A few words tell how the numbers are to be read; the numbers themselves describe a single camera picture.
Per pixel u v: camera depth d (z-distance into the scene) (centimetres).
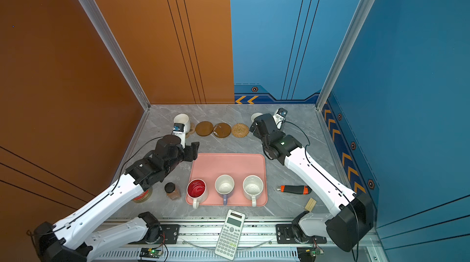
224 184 85
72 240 39
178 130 64
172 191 76
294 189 85
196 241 73
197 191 83
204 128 109
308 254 71
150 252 71
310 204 80
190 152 66
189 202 81
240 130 108
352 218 38
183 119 102
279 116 66
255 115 101
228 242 71
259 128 58
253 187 84
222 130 106
